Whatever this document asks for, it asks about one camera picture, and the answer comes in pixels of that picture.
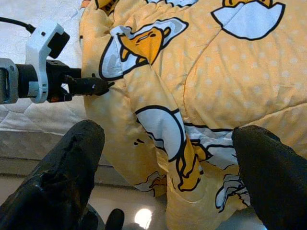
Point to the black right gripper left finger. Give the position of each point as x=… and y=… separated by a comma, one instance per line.
x=55, y=182

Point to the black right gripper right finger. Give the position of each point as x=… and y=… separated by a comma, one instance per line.
x=278, y=182

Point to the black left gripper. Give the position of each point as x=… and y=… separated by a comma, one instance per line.
x=54, y=72

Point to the yellow egg cartoon blanket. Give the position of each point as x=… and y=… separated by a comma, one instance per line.
x=216, y=83

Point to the white quilted mattress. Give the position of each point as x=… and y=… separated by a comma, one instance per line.
x=48, y=112

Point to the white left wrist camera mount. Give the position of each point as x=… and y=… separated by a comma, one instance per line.
x=36, y=48

